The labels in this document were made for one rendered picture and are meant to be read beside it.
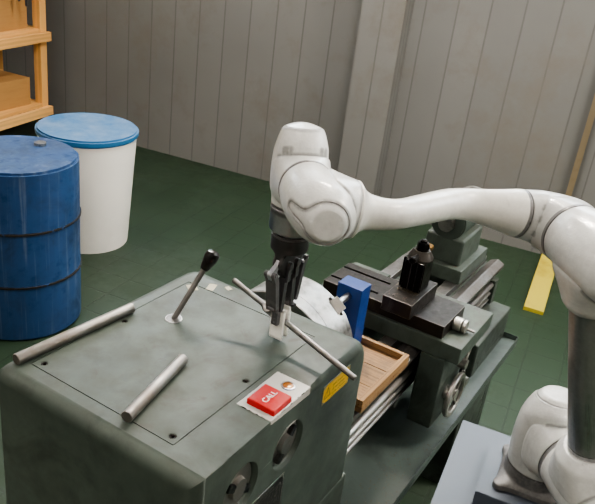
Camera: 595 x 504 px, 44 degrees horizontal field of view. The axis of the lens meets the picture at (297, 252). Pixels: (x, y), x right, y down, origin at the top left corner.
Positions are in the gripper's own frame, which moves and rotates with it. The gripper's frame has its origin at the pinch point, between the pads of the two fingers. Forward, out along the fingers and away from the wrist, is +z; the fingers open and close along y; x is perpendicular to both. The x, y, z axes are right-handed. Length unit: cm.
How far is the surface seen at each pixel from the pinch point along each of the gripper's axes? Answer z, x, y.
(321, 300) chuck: 8.1, 4.9, 27.0
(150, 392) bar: 2.8, 5.6, -32.2
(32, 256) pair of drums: 84, 188, 90
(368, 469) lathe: 76, -5, 57
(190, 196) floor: 129, 260, 292
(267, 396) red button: 3.5, -10.0, -18.4
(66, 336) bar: 2.9, 29.7, -29.5
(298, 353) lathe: 4.7, -5.9, -1.1
